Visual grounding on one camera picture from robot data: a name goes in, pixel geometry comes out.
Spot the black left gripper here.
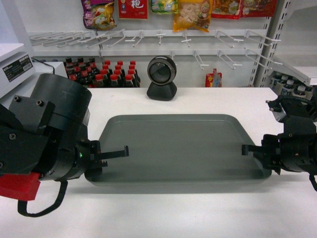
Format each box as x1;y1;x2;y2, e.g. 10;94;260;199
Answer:
53;140;129;180

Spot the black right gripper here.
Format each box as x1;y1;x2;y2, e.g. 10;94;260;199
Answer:
241;133;317;175

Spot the grey rectangular serving tray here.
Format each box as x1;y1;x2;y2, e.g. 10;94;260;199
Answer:
86;114;271;186

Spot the white checkout counter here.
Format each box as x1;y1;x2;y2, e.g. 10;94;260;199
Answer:
0;88;317;238

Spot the white checkout scale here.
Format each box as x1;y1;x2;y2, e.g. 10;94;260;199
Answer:
0;43;35;98

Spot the red spouted sauce pouch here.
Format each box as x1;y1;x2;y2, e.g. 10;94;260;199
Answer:
205;68;222;88

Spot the white metal store shelf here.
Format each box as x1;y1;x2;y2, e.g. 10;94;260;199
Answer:
17;0;317;88

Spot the black round barcode scanner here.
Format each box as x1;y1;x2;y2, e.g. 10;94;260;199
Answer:
147;56;177;101

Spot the red mixed vegetable packet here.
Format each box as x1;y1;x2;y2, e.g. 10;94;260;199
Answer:
211;0;242;19

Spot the red pepper packet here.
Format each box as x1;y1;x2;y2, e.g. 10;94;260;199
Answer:
241;0;277;17

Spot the purple seasoning packet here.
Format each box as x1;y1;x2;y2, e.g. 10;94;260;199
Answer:
81;0;116;31

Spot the yellow fungus snack bag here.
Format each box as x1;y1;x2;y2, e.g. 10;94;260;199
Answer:
173;0;213;32

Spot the red spice packet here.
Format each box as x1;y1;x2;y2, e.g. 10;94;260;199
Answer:
118;0;148;20

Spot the green yellow seasoning packet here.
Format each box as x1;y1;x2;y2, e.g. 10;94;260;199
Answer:
150;0;178;14

